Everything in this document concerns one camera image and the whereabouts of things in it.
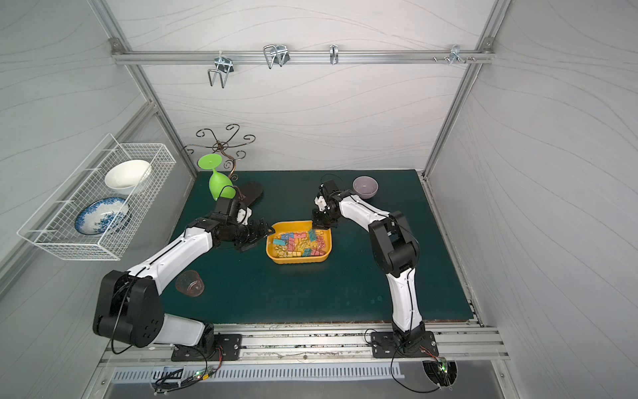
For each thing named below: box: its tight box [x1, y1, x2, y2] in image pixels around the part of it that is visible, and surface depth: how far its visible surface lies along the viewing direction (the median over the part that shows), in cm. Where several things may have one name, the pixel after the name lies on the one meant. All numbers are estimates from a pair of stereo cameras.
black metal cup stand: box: [181, 123, 256, 201], surface depth 90 cm
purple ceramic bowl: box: [352, 175, 379, 200], surface depth 113 cm
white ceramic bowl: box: [104, 159, 153, 196], surface depth 73 cm
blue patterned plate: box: [74, 197, 133, 236], surface depth 65 cm
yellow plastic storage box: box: [265, 220, 333, 265], surface depth 96 cm
